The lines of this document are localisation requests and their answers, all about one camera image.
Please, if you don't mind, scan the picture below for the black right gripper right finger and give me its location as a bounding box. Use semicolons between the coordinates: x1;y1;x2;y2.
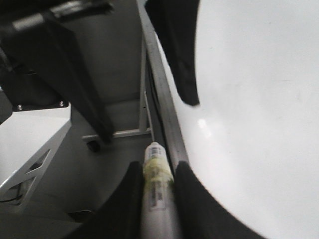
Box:
174;161;262;239

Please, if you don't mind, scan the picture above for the white whiteboard with aluminium frame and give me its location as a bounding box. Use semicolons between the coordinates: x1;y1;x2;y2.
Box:
138;0;319;239

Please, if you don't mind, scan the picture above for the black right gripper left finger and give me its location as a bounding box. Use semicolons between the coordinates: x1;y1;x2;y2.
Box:
65;161;144;239

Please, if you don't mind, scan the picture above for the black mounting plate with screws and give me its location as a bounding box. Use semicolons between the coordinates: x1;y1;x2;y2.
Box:
0;81;69;113

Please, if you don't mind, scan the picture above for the grey metal stand frame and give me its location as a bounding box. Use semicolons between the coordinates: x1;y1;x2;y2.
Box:
93;40;153;139

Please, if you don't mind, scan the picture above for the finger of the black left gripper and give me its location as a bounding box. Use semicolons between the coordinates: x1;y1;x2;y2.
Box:
0;14;114;143
145;0;199;106

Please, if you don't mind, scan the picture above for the white black whiteboard marker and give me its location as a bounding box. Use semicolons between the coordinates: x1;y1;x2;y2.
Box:
140;142;183;239

